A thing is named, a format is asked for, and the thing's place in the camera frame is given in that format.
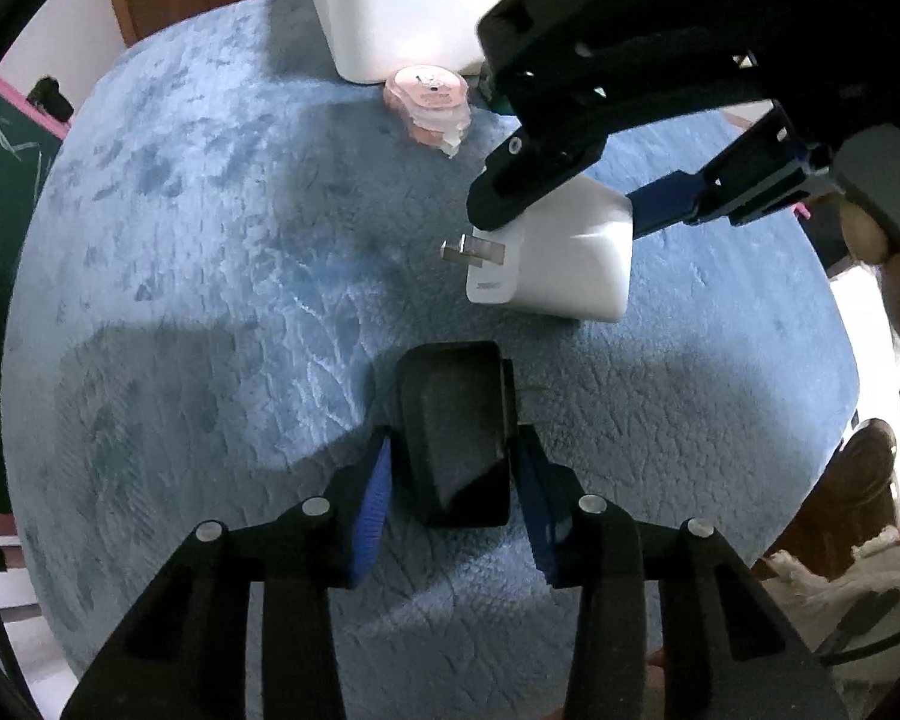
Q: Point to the brown wooden bedpost knob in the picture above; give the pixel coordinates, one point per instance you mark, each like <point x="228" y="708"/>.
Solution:
<point x="862" y="465"/>

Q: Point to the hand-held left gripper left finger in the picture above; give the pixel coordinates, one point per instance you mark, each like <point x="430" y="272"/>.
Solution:
<point x="375" y="517"/>

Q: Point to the green chalkboard with pink frame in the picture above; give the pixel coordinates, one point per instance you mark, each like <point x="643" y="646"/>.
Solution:
<point x="0" y="240"/>

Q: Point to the black clip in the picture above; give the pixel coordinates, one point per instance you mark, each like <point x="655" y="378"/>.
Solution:
<point x="49" y="97"/>

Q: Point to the blue fuzzy mat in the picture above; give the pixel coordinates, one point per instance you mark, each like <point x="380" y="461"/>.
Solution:
<point x="195" y="240"/>

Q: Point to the white plastic bin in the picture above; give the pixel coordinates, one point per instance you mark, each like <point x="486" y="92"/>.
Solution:
<point x="397" y="22"/>

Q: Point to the white plug charger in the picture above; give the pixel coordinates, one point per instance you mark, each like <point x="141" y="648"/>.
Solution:
<point x="570" y="262"/>

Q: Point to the black rectangular case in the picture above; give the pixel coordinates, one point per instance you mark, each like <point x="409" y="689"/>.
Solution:
<point x="450" y="435"/>

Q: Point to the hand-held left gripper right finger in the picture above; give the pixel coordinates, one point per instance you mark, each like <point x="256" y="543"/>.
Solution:
<point x="536" y="517"/>

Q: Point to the person's right hand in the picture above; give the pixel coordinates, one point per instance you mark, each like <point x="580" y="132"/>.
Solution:
<point x="864" y="234"/>

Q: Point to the pink correction tape dispenser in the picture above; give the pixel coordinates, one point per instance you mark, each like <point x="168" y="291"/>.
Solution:
<point x="427" y="101"/>

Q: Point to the pale striped bedding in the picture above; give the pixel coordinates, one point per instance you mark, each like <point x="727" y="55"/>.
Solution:
<point x="832" y="592"/>

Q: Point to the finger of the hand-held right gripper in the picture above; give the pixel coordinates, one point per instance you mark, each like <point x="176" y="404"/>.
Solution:
<point x="667" y="202"/>
<point x="525" y="172"/>

